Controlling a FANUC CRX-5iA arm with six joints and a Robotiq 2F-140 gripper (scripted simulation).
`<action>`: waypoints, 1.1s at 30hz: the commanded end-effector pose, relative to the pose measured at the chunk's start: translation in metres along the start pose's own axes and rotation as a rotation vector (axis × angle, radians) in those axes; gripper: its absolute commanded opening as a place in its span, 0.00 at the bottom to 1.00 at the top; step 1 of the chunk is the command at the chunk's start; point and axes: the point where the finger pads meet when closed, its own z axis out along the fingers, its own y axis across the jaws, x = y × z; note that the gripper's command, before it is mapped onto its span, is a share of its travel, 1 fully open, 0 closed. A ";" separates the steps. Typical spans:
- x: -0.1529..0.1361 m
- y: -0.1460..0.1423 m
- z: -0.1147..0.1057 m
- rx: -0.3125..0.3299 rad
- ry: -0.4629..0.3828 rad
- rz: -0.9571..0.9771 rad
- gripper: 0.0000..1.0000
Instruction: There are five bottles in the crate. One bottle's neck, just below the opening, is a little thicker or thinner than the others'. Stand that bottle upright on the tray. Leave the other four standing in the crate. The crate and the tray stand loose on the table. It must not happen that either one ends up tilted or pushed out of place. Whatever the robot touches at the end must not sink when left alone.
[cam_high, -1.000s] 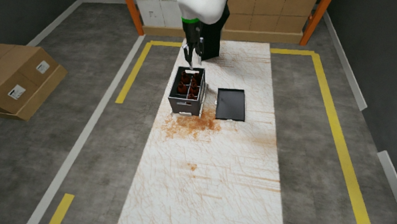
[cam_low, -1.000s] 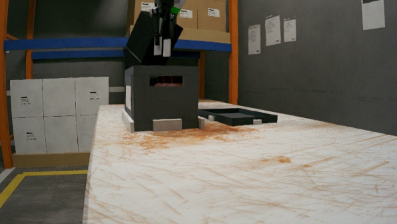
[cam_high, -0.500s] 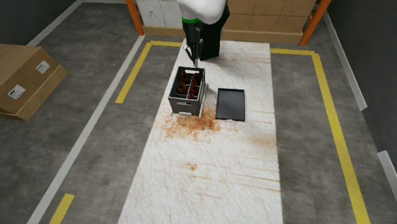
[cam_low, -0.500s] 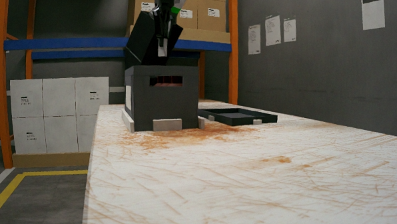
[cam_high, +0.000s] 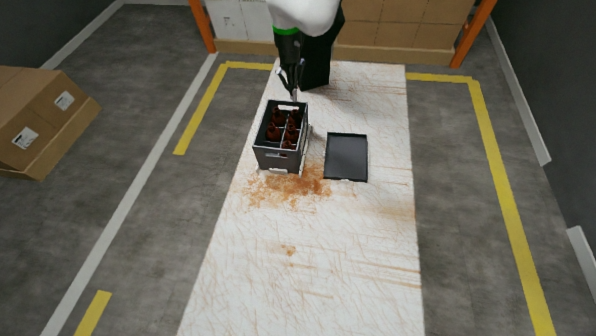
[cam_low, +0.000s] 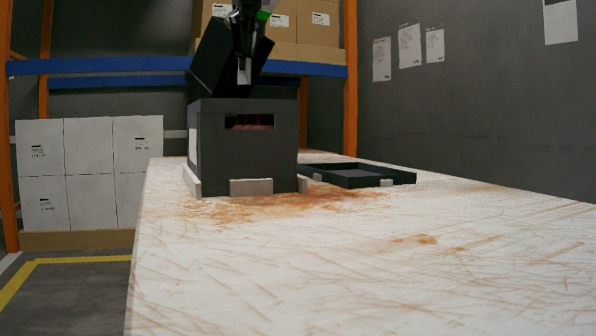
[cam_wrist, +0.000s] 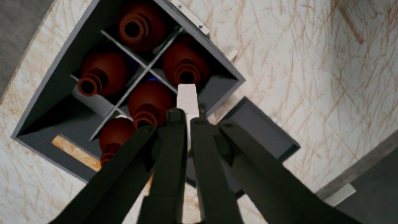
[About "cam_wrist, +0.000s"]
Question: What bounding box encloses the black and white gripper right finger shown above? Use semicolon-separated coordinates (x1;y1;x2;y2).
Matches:
187;84;363;224

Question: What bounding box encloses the dark grey crate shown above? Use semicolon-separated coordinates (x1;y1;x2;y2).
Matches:
11;0;234;184

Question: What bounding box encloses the dark grey rectangular tray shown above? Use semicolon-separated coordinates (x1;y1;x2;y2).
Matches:
186;96;301;201

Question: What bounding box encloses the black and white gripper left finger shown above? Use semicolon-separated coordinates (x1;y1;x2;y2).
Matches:
47;84;190;224

